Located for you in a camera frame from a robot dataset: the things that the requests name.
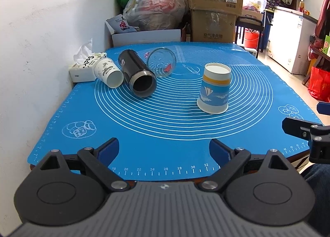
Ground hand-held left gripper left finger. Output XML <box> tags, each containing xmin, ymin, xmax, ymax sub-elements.
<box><xmin>33</xmin><ymin>137</ymin><xmax>131</xmax><ymax>192</ymax></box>

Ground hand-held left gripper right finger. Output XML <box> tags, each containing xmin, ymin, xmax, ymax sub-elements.
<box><xmin>198</xmin><ymin>139</ymin><xmax>297</xmax><ymax>192</ymax></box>

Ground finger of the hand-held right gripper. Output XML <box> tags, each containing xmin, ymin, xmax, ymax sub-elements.
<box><xmin>317</xmin><ymin>102</ymin><xmax>330</xmax><ymax>116</ymax></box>
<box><xmin>282</xmin><ymin>117</ymin><xmax>330</xmax><ymax>164</ymax></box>

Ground blue sailboat paper cup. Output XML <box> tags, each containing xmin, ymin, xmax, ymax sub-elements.
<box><xmin>197</xmin><ymin>63</ymin><xmax>232</xmax><ymax>115</ymax></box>

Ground white printed paper cup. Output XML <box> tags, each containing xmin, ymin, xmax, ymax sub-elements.
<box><xmin>93</xmin><ymin>57</ymin><xmax>124</xmax><ymax>88</ymax></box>

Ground black thermos cup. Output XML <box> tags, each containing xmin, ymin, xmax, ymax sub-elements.
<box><xmin>118</xmin><ymin>49</ymin><xmax>157</xmax><ymax>98</ymax></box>

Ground clear glass cup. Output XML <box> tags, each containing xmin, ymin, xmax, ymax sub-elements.
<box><xmin>147</xmin><ymin>48</ymin><xmax>177</xmax><ymax>78</ymax></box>

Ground red shopping bag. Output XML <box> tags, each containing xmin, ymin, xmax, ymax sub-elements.
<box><xmin>308</xmin><ymin>66</ymin><xmax>330</xmax><ymax>102</ymax></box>

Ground dark wooden side table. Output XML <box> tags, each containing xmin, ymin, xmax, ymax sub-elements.
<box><xmin>302</xmin><ymin>47</ymin><xmax>330</xmax><ymax>86</ymax></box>

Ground person's leg in jeans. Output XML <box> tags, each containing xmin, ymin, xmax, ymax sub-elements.
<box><xmin>301</xmin><ymin>163</ymin><xmax>330</xmax><ymax>203</ymax></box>

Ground green box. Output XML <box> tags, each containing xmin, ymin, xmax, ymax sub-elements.
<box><xmin>322</xmin><ymin>35</ymin><xmax>330</xmax><ymax>55</ymax></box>

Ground blue silicone mat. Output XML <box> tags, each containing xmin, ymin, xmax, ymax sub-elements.
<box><xmin>27</xmin><ymin>41</ymin><xmax>324</xmax><ymax>182</ymax></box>

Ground white chest freezer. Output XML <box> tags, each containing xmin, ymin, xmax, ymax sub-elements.
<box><xmin>268</xmin><ymin>5</ymin><xmax>319</xmax><ymax>75</ymax></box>

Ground dark red backpack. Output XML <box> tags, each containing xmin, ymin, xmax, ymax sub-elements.
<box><xmin>315</xmin><ymin>0</ymin><xmax>330</xmax><ymax>40</ymax></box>

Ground tissue pack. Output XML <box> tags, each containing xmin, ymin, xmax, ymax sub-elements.
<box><xmin>72</xmin><ymin>38</ymin><xmax>107</xmax><ymax>69</ymax></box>

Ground red bucket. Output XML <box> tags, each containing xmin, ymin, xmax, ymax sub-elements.
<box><xmin>244</xmin><ymin>30</ymin><xmax>260</xmax><ymax>49</ymax></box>

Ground black chair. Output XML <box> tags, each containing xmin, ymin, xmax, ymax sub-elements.
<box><xmin>235</xmin><ymin>16</ymin><xmax>265</xmax><ymax>53</ymax></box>

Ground white cardboard box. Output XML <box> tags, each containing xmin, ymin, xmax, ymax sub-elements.
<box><xmin>111</xmin><ymin>28</ymin><xmax>182</xmax><ymax>47</ymax></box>

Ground white plastic bag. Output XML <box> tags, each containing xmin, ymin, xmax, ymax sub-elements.
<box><xmin>243</xmin><ymin>0</ymin><xmax>265</xmax><ymax>13</ymax></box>

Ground small brown cardboard box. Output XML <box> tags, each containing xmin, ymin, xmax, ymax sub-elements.
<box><xmin>191</xmin><ymin>8</ymin><xmax>237</xmax><ymax>44</ymax></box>

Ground grey printed pouch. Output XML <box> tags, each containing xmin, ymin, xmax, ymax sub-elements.
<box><xmin>105</xmin><ymin>14</ymin><xmax>140</xmax><ymax>34</ymax></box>

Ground clear plastic bag red contents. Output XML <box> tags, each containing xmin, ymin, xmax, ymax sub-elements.
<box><xmin>123</xmin><ymin>0</ymin><xmax>189</xmax><ymax>31</ymax></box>

